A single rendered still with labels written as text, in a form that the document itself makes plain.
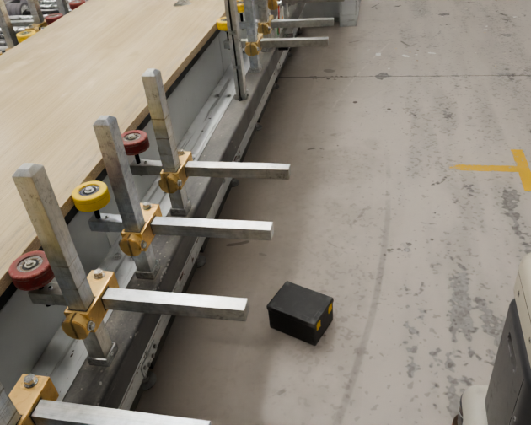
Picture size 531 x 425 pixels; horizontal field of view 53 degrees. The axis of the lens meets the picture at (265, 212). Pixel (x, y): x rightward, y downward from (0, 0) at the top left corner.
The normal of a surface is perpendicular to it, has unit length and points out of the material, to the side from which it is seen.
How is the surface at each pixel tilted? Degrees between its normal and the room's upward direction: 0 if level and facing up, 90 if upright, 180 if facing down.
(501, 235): 0
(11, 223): 0
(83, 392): 0
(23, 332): 90
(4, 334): 90
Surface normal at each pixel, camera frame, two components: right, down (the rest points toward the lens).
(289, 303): -0.09, -0.81
